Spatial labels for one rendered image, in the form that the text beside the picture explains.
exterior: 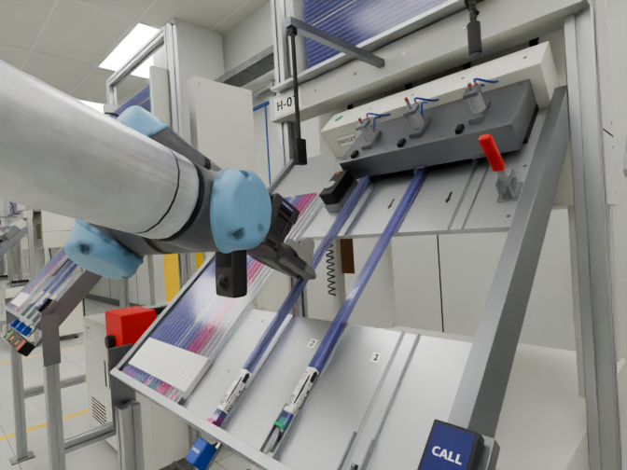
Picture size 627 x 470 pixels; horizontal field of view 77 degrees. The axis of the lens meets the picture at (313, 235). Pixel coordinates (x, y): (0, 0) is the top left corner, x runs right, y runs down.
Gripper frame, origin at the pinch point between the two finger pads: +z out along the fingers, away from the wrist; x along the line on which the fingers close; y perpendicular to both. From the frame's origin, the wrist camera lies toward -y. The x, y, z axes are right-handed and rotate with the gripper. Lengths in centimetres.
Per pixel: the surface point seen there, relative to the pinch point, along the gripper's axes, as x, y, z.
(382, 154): -4.8, 27.5, 2.9
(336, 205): 4.3, 18.1, 4.7
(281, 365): -4.4, -14.5, -2.0
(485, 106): -23.0, 33.2, 3.2
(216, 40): 284, 261, 31
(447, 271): 64, 80, 160
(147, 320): 68, -12, 9
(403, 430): -25.5, -17.2, -2.7
